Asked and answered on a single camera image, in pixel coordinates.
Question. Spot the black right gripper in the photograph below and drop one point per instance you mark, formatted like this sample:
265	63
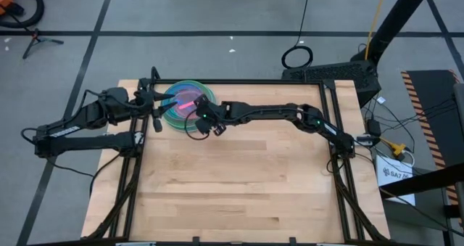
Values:
217	115

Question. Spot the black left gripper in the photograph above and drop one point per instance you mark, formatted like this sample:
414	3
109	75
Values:
148	102

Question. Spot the small orange translucent plate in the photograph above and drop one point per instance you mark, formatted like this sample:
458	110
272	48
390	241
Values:
181	113

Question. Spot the medium red-orange plate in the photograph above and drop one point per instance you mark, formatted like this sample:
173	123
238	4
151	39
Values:
183	89

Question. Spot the large green plate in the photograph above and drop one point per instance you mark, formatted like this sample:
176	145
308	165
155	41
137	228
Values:
175	124

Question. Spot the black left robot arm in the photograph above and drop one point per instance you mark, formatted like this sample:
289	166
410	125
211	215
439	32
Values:
90	144

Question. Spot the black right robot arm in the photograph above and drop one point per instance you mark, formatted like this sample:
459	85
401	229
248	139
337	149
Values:
268	111

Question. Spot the large light blue plate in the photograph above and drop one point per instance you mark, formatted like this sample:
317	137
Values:
215	110

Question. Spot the black perforated computer case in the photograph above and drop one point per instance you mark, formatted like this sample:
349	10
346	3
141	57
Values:
326	75

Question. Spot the black tripod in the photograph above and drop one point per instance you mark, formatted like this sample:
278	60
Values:
35	40

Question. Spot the black power adapter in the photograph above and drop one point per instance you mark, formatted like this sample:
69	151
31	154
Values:
373	127

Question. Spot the small white tag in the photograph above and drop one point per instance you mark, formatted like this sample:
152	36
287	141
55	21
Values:
380	100

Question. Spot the white cardboard box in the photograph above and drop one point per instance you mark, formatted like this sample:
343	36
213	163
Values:
388	166

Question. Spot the black stand pole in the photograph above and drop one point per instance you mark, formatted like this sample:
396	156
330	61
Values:
395	19

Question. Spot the hazard-striped black platform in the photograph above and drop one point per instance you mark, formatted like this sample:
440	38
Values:
431	90

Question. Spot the black diagonal beam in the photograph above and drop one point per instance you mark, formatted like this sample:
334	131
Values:
427	180

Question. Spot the black metal table frame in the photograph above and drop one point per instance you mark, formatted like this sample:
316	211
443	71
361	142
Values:
253	81

